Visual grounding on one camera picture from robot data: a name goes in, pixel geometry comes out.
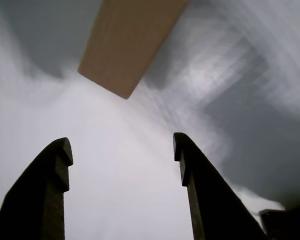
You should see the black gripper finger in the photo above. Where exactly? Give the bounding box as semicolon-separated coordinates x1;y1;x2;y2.
0;136;74;240
173;132;270;240

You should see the wooden Jenga block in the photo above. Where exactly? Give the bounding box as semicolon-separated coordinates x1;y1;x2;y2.
77;0;191;100

